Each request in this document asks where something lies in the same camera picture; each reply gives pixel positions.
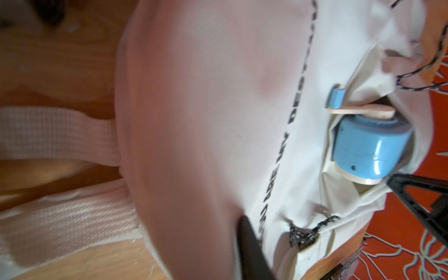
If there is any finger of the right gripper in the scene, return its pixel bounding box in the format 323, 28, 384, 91
386, 173, 448, 247

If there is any white backpack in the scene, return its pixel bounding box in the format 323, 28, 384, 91
1, 1, 434, 280

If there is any blue mug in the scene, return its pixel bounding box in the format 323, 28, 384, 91
327, 87, 414, 185

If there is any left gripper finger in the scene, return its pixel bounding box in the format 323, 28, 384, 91
237, 216, 276, 280

